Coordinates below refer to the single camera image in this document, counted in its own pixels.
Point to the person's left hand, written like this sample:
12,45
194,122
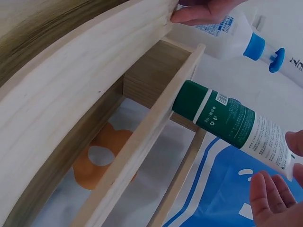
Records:
208,10

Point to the green and white tube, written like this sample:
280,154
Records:
225,113

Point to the person's left fingers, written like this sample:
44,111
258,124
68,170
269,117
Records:
189,16

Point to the white tube with black print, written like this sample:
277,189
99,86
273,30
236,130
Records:
294,66

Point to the white bottle with blue cap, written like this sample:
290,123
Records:
236,40

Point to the person's right hand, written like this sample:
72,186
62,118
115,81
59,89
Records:
279,208

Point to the wooden compartment box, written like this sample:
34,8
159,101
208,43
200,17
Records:
59,82

